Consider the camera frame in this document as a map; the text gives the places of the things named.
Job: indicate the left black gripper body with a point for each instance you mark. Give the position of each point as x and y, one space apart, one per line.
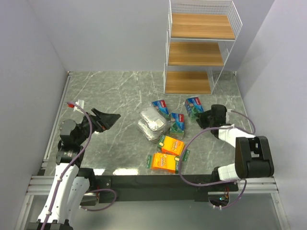
99 121

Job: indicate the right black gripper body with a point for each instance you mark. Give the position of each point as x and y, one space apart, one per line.
206 118

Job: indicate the blue green sponge pack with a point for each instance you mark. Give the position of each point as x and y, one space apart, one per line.
162 108
177 128
193 107

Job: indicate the blue green sponge pack back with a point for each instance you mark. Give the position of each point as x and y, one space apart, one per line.
162 108

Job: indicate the orange sponge pack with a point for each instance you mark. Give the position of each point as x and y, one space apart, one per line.
161 161
169 145

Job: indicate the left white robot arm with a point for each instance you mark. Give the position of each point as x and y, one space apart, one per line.
71 181

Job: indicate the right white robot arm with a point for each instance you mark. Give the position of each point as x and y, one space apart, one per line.
253 158

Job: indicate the black base bar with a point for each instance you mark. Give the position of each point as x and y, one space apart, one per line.
158 188

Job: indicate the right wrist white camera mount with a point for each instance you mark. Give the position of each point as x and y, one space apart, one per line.
228 118

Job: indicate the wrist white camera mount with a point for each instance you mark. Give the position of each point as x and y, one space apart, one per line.
76 106
228 118

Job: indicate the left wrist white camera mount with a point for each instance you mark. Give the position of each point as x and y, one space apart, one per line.
76 106

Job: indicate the aluminium frame rail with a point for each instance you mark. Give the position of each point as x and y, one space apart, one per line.
40 184

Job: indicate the white wire wooden shelf rack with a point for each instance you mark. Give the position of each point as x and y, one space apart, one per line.
199 39

